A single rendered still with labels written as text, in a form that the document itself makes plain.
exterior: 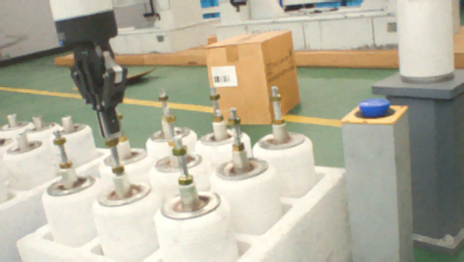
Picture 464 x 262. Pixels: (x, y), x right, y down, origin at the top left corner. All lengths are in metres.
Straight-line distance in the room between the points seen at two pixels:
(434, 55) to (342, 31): 1.90
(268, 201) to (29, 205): 0.52
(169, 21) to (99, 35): 3.28
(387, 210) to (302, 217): 0.12
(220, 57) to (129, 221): 1.23
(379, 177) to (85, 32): 0.41
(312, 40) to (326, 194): 2.14
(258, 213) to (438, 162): 0.35
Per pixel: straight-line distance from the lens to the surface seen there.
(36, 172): 1.06
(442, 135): 0.87
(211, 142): 0.83
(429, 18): 0.85
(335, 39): 2.77
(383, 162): 0.65
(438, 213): 0.92
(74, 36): 0.61
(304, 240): 0.72
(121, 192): 0.68
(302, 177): 0.77
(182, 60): 3.62
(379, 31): 2.62
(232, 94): 1.83
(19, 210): 1.01
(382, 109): 0.65
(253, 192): 0.66
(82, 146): 1.12
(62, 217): 0.76
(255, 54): 1.75
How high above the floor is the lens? 0.50
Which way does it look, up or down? 16 degrees down
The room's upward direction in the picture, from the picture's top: 9 degrees counter-clockwise
